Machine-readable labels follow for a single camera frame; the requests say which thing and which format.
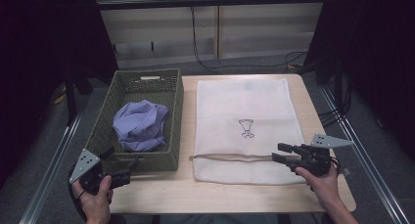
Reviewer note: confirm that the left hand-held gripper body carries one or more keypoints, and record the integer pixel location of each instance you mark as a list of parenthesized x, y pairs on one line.
[(85, 162)]

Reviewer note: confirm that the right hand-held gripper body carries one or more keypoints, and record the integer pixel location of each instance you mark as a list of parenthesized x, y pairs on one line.
[(314, 160)]

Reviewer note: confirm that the purple shirt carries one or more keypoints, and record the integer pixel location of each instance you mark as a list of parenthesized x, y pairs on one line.
[(140, 126)]

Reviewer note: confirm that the white mesh laundry bag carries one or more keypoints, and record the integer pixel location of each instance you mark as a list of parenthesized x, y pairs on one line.
[(235, 100)]

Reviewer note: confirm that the green woven basket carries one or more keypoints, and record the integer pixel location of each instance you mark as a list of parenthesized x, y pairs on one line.
[(130, 83)]

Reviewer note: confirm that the person's right hand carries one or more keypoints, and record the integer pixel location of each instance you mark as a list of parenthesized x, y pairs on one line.
[(324, 188)]

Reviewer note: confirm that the person's left hand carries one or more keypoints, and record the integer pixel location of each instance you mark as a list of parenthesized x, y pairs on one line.
[(96, 207)]

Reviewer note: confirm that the grey tape piece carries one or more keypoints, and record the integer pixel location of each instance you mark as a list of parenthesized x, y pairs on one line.
[(346, 171)]

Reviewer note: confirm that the black metal stand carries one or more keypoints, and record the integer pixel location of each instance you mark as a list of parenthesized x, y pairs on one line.
[(70, 103)]

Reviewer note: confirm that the yellow strip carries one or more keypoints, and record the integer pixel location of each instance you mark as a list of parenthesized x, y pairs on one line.
[(60, 98)]

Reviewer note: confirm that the black curtain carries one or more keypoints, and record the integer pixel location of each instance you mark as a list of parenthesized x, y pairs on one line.
[(39, 54), (381, 54)]

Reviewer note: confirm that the black horizontal bar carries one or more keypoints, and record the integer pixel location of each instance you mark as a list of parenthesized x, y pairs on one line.
[(228, 1)]

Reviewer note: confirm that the metal floor rail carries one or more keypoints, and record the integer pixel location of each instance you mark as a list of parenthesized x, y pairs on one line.
[(368, 171), (49, 175)]

